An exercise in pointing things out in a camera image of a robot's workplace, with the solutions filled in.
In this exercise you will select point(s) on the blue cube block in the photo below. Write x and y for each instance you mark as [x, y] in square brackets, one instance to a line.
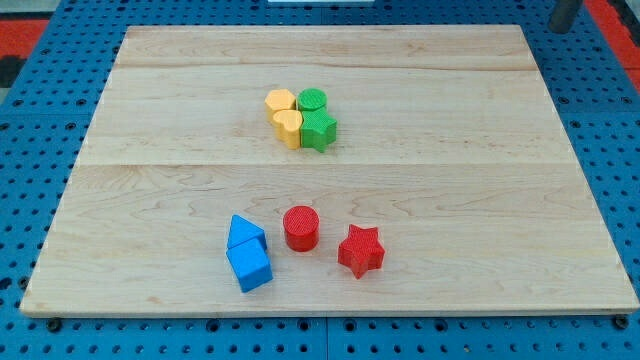
[250, 264]

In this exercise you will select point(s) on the yellow pentagon block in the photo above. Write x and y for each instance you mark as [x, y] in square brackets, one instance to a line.
[279, 100]

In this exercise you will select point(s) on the red cylinder block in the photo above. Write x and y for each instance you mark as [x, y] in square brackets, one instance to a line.
[301, 227]

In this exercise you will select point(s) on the yellow heart block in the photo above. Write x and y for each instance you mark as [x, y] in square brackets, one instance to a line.
[287, 125]

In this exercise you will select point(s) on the green star block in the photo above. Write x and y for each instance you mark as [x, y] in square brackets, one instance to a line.
[318, 129]

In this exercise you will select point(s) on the green cylinder block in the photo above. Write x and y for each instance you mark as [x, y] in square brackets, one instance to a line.
[311, 99]

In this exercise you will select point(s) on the wooden board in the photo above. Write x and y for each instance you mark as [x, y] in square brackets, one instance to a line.
[448, 142]

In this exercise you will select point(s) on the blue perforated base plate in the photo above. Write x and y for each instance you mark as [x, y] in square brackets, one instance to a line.
[48, 110]

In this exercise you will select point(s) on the blue triangle block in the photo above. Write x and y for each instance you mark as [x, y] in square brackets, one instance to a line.
[242, 230]

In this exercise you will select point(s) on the red star block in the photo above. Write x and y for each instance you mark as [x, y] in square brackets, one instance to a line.
[361, 250]

